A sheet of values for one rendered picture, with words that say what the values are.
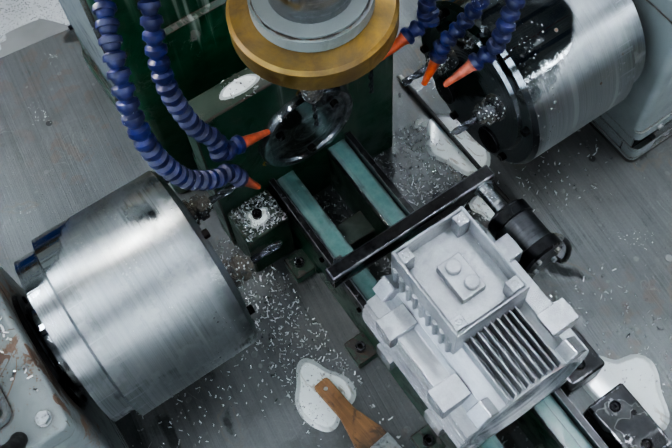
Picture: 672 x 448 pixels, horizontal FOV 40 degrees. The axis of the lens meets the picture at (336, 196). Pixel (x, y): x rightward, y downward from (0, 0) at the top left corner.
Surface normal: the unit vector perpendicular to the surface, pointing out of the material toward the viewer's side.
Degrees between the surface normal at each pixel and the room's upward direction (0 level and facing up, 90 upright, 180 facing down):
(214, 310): 54
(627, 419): 0
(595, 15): 28
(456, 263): 0
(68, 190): 0
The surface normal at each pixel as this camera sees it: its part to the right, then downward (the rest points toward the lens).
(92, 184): -0.05, -0.45
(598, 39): 0.32, 0.11
